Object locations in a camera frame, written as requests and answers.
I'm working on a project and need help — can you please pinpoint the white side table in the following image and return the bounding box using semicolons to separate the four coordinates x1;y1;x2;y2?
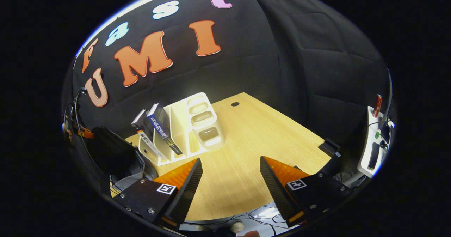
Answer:
358;106;395;178

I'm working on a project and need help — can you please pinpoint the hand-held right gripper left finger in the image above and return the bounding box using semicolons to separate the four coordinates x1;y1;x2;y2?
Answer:
112;159;204;232

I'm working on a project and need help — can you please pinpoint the blue cover book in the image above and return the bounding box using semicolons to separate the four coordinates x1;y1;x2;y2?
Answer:
146;103;184;156

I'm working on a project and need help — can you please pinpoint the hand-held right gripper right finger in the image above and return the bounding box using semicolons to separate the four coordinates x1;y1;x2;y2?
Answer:
260;157;354;228

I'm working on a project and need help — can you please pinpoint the black phone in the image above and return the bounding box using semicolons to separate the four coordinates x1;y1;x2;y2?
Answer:
367;142;381;171

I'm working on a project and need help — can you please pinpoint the white bookshelf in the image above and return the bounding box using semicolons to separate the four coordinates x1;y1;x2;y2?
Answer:
138;92;226;166

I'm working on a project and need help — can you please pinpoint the black desk clamp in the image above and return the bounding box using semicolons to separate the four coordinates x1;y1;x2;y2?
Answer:
319;138;341;158

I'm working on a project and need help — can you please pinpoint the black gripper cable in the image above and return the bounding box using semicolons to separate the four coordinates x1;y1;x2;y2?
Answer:
72;87;118;192

